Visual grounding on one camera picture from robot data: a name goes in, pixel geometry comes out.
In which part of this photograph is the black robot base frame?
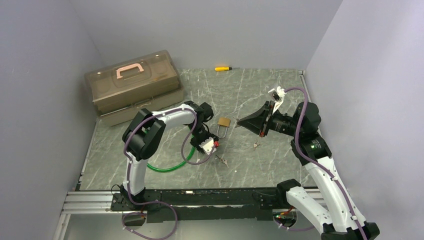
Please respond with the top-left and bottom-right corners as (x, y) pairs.
(110, 187), (298, 226)

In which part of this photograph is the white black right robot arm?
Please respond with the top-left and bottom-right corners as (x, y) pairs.
(236, 101), (380, 240)

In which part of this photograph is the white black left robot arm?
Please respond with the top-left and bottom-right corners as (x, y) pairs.
(120, 101), (219, 210)

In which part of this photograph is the brown translucent toolbox pink handle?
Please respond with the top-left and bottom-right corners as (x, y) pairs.
(84, 50), (184, 126)

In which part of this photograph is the green cable lock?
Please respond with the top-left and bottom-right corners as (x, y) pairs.
(148, 127), (189, 173)

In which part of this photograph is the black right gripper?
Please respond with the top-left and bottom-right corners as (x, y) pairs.
(238, 100), (302, 138)

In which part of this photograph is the brass padlock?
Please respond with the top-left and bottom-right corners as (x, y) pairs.
(216, 117), (231, 139)

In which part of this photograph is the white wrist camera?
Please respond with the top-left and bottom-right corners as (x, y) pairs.
(200, 137), (220, 155)
(268, 86), (286, 114)

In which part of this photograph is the yellow handled screwdriver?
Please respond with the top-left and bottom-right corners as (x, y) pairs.
(214, 66), (233, 72)

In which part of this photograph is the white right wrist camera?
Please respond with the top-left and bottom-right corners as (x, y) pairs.
(268, 86), (286, 114)

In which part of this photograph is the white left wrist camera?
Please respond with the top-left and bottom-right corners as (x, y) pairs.
(200, 137), (220, 155)

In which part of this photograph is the bunch of small keys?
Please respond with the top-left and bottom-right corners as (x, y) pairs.
(253, 141), (262, 151)

